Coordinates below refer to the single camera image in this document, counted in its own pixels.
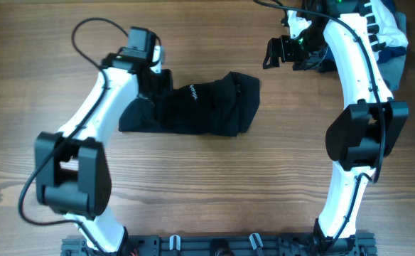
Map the white shirt with black stripes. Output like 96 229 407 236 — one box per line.
365 0 409 55

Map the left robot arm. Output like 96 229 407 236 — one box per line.
29 27 165 255

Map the navy blue garment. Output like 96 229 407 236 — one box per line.
318 46 406 73

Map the black cable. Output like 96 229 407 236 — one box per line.
18 17 130 255
253 0 387 250

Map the right black cable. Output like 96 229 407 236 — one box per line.
253 0 387 250

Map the black t-shirt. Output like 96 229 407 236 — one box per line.
119 72 261 137

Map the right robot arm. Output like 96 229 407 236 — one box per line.
263 1 409 255

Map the left black cable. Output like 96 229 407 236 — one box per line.
18 17 130 255

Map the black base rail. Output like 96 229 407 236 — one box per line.
60 233 378 256

